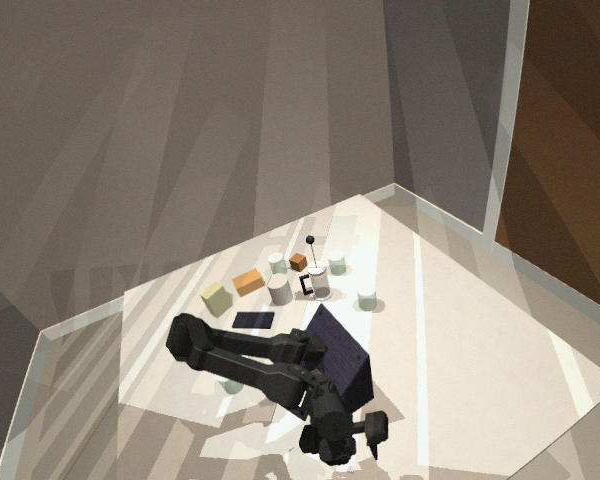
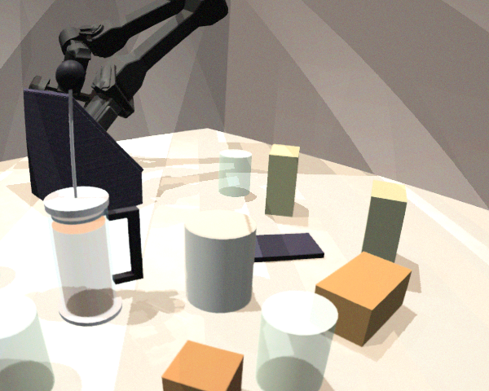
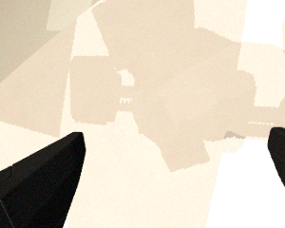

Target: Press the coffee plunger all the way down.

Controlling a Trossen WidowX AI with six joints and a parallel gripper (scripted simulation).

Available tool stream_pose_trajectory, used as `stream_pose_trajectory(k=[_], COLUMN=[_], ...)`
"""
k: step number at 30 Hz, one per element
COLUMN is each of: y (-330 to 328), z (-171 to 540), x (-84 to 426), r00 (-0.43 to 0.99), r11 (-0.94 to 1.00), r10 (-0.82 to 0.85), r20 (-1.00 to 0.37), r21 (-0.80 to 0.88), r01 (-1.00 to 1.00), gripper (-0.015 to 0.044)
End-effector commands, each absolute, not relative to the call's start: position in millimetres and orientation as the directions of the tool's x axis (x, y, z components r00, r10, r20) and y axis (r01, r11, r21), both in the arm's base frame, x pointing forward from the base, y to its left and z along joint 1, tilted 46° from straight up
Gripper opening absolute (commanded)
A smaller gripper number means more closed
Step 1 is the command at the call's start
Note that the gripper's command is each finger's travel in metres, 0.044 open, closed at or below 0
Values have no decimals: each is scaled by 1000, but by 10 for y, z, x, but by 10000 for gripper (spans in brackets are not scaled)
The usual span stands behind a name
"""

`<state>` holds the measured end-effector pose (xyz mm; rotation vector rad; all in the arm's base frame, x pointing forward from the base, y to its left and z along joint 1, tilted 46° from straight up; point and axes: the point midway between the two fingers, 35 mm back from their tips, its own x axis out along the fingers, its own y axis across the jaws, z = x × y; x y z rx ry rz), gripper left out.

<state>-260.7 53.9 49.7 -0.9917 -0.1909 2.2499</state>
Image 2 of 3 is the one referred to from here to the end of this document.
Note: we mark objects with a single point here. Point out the glass french press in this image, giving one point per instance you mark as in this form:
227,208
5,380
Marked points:
78,220

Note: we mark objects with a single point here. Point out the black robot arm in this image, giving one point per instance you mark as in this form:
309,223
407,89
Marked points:
122,76

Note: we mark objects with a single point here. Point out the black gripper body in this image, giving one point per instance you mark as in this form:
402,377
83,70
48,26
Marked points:
42,83

